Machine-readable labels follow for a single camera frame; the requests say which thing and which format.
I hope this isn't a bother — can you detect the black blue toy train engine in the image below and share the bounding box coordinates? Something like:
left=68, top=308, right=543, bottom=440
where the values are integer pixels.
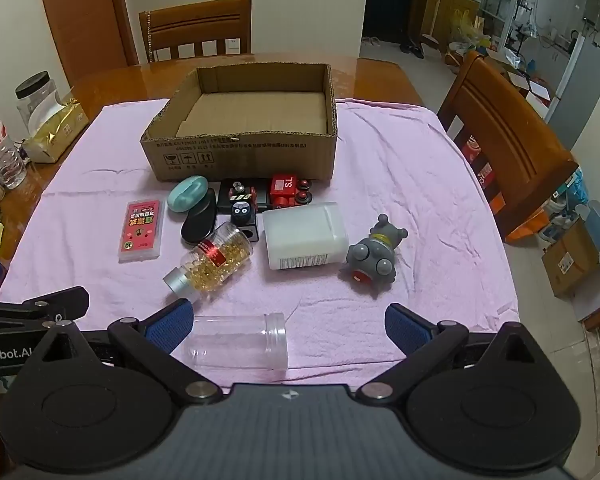
left=227, top=180, right=262, bottom=244

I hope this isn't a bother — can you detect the brown cardboard box on floor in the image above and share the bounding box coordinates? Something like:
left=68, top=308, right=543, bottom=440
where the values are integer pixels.
left=541, top=220, right=600, bottom=301

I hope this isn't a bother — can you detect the pink cloth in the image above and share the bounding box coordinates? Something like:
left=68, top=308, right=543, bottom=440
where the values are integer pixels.
left=0, top=97, right=521, bottom=391

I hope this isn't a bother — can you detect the red toy train car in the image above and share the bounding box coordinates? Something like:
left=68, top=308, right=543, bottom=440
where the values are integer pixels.
left=269, top=174, right=315, bottom=208

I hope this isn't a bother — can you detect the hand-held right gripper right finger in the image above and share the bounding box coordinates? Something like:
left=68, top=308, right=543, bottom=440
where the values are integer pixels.
left=357, top=303, right=556, bottom=406

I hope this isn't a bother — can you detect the clear water bottle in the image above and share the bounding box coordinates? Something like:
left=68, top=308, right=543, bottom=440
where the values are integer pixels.
left=0, top=96, right=28, bottom=190

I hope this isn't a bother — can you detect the teal oval case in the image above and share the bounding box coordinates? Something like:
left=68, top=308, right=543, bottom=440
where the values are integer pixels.
left=167, top=174, right=208, bottom=213

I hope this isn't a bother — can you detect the clear jar with black lid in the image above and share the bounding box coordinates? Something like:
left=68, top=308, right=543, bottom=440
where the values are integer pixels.
left=15, top=71, right=63, bottom=133

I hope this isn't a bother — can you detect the clear plastic jar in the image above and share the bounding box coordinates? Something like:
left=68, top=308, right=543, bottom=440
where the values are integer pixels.
left=182, top=312, right=288, bottom=372

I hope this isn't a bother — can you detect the wooden chair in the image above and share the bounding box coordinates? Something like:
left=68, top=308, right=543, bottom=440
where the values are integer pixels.
left=139, top=0, right=253, bottom=63
left=437, top=50, right=579, bottom=238

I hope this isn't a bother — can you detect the grey refrigerator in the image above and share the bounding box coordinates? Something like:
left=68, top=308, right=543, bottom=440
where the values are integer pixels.
left=547, top=35, right=600, bottom=151

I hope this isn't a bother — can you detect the blue white wheeled toy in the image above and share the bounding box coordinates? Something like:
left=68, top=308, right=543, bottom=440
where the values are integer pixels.
left=575, top=200, right=600, bottom=271

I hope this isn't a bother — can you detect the gold foil bag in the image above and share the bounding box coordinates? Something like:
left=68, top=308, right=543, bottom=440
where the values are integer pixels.
left=22, top=97, right=90, bottom=163

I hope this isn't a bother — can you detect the open flapped cardboard box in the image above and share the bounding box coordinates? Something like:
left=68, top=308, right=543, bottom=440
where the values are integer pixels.
left=505, top=67, right=556, bottom=108

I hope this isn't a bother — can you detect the yellow plastic bag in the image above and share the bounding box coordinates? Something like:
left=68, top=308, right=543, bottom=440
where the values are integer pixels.
left=450, top=7, right=482, bottom=47

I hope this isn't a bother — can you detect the black computer mouse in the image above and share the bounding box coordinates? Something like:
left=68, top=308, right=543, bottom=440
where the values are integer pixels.
left=181, top=187, right=218, bottom=247

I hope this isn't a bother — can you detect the white plastic container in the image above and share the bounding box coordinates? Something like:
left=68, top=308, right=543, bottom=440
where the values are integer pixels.
left=261, top=202, right=350, bottom=271

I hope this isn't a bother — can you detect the pink card box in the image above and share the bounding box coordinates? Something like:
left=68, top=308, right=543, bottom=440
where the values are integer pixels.
left=118, top=199, right=165, bottom=264

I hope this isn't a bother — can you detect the wooden door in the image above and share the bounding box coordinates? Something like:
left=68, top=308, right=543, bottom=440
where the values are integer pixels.
left=35, top=0, right=140, bottom=88

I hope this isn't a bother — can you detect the wooden cabinet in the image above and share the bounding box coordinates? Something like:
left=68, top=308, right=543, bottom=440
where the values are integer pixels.
left=422, top=0, right=481, bottom=51

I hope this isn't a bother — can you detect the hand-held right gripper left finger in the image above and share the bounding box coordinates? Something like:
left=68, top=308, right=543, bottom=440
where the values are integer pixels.
left=30, top=299, right=223, bottom=406

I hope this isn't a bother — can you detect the grey toy figure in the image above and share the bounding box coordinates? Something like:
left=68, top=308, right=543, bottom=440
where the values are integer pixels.
left=346, top=213, right=409, bottom=288

